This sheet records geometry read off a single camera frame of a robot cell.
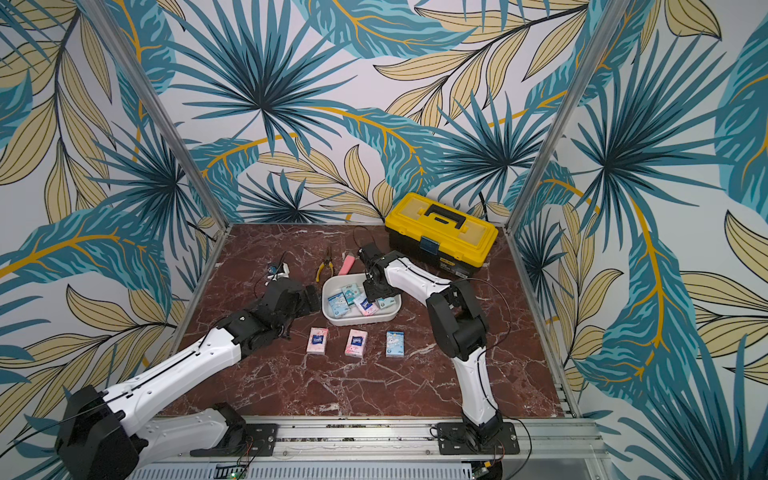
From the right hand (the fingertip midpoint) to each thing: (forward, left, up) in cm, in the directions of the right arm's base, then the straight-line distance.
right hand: (383, 290), depth 97 cm
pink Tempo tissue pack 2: (-17, +8, -2) cm, 19 cm away
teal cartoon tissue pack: (-6, -1, +2) cm, 6 cm away
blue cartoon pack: (-4, +14, -1) cm, 15 cm away
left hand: (-10, +22, +13) cm, 27 cm away
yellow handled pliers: (+13, +20, -1) cm, 24 cm away
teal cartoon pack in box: (-1, +11, 0) cm, 11 cm away
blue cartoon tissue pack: (-18, -3, -2) cm, 18 cm away
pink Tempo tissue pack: (-16, +20, -1) cm, 26 cm away
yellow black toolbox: (+9, -21, +12) cm, 26 cm away
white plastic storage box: (+2, +16, +1) cm, 16 cm away
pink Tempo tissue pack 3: (-7, +5, +1) cm, 9 cm away
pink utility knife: (+12, +13, -2) cm, 18 cm away
